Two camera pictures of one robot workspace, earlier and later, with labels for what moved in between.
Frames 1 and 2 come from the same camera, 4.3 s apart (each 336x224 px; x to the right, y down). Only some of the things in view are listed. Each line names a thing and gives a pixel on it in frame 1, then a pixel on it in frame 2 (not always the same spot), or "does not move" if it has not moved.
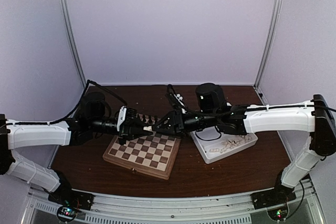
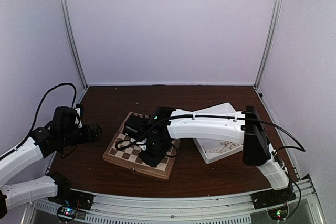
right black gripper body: x=182 y=125 -> x=157 y=152
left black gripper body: x=125 y=124 -> x=86 y=137
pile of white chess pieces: x=230 y=144 does not move
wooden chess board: x=154 y=154 does not move
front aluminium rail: x=109 y=208 does not move
